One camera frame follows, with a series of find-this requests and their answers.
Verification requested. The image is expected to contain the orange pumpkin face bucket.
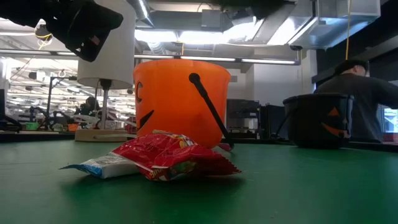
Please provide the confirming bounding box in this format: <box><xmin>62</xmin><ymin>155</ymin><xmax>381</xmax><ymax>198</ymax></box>
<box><xmin>132</xmin><ymin>58</ymin><xmax>236</xmax><ymax>150</ymax></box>

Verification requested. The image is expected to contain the red Skittles candy pack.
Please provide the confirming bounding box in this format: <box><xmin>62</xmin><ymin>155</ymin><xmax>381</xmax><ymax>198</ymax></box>
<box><xmin>111</xmin><ymin>129</ymin><xmax>243</xmax><ymax>182</ymax></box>

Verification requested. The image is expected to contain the white shade wooden base lamp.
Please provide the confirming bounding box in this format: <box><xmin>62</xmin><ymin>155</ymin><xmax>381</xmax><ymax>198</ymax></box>
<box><xmin>74</xmin><ymin>0</ymin><xmax>137</xmax><ymax>143</ymax></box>

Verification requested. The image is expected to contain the person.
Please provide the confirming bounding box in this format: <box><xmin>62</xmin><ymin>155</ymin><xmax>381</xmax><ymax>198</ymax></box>
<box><xmin>79</xmin><ymin>96</ymin><xmax>102</xmax><ymax>124</ymax></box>
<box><xmin>313</xmin><ymin>58</ymin><xmax>398</xmax><ymax>143</ymax></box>

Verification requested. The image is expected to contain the black background stand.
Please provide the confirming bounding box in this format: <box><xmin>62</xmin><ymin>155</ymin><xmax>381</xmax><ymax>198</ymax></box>
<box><xmin>43</xmin><ymin>75</ymin><xmax>78</xmax><ymax>130</ymax></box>

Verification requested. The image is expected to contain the black equipment rack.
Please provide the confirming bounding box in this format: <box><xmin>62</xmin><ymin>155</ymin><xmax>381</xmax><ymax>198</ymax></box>
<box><xmin>226</xmin><ymin>98</ymin><xmax>285</xmax><ymax>140</ymax></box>

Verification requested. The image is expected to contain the black pumpkin face bucket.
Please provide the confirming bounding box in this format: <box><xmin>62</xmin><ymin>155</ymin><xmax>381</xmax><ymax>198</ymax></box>
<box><xmin>275</xmin><ymin>92</ymin><xmax>355</xmax><ymax>150</ymax></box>

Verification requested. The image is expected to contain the white blue Hershey's bar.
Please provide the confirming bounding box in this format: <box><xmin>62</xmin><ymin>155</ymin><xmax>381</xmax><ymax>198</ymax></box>
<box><xmin>59</xmin><ymin>154</ymin><xmax>141</xmax><ymax>180</ymax></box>

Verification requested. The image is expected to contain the green table mat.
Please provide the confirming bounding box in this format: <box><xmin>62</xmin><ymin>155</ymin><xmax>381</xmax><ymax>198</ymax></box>
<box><xmin>0</xmin><ymin>138</ymin><xmax>398</xmax><ymax>224</ymax></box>

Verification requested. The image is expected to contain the black yellow cable reel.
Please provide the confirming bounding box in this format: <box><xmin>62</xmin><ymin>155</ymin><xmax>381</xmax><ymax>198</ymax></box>
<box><xmin>34</xmin><ymin>19</ymin><xmax>53</xmax><ymax>50</ymax></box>

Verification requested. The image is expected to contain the silver ventilation duct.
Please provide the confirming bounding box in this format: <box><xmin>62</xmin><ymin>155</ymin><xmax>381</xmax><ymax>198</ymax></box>
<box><xmin>287</xmin><ymin>0</ymin><xmax>382</xmax><ymax>50</ymax></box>

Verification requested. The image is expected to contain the yellow hanging cable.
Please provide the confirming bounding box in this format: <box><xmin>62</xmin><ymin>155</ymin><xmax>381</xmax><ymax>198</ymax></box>
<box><xmin>344</xmin><ymin>0</ymin><xmax>352</xmax><ymax>61</ymax></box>

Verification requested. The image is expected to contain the white lamp cable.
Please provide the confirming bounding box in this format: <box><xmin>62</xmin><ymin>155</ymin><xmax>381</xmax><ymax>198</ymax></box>
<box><xmin>99</xmin><ymin>111</ymin><xmax>137</xmax><ymax>128</ymax></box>

